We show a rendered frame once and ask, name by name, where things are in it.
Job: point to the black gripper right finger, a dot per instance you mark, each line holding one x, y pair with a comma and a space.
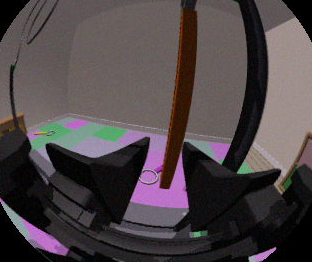
212, 189

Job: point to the grey hoop with orange handle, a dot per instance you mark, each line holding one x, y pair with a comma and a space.
182, 94

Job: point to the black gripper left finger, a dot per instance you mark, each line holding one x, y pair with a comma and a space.
112, 177

